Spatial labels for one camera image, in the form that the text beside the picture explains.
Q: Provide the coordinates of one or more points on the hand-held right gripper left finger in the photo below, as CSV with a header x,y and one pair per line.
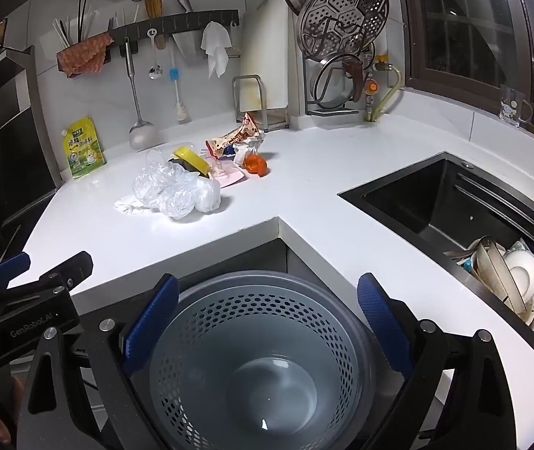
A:
x,y
150,321

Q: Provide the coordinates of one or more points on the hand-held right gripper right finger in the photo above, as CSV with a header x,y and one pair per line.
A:
x,y
384,323

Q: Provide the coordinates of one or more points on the white tissue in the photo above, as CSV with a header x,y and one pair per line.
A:
x,y
128,206
208,194

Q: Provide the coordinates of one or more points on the grey perforated trash bin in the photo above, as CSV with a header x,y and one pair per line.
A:
x,y
267,337

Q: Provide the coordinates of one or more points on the clear plastic bag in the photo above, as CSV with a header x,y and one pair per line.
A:
x,y
173,192

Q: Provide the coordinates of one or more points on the clear plastic cup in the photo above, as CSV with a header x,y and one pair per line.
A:
x,y
157,161

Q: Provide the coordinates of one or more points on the pink packet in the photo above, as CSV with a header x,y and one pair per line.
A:
x,y
229,179

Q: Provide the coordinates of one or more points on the snack wrapper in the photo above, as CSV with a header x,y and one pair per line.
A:
x,y
234,140

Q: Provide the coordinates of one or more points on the green yellow seasoning pouch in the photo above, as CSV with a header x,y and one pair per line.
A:
x,y
82,150

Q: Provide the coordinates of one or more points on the black kitchen sink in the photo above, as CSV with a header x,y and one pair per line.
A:
x,y
426,206

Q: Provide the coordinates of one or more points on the pile of dirty dishes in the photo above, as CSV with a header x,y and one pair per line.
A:
x,y
520,276

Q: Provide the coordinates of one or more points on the metal cooking spatula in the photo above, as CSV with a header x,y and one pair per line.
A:
x,y
141,136

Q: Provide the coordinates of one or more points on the orange plastic piece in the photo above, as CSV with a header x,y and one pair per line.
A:
x,y
254,165

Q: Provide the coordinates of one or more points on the small blue wrapper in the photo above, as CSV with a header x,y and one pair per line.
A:
x,y
229,151

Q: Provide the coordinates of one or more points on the orange dish cloth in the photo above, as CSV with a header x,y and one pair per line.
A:
x,y
84,54

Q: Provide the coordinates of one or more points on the blue and white brush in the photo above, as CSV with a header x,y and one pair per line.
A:
x,y
174,75

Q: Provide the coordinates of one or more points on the bundle of chopsticks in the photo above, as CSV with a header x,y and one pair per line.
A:
x,y
63,33

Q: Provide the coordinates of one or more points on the gas valve with orange knob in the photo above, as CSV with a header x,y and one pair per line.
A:
x,y
371,86

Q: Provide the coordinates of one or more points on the glass pot lid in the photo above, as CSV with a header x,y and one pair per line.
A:
x,y
332,89

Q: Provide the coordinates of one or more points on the printed glass mug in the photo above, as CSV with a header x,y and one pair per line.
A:
x,y
510,103

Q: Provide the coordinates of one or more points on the metal cutting board holder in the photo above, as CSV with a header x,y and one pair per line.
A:
x,y
248,78

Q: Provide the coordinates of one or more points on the white hanging cloth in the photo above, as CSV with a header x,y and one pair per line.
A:
x,y
215,44

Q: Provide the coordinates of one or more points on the wooden spatula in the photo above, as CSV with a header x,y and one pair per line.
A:
x,y
152,5

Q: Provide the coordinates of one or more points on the white cutting board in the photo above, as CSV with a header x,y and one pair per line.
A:
x,y
267,56

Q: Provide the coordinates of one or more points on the kitchen knife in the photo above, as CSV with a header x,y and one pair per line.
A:
x,y
183,2

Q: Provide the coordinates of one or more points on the dark framed window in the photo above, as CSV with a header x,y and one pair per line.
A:
x,y
459,33

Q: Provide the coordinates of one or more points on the perforated metal steamer rack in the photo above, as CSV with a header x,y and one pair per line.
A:
x,y
342,14

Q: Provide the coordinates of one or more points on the dark wall utensil rail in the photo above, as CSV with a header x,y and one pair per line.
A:
x,y
192,21

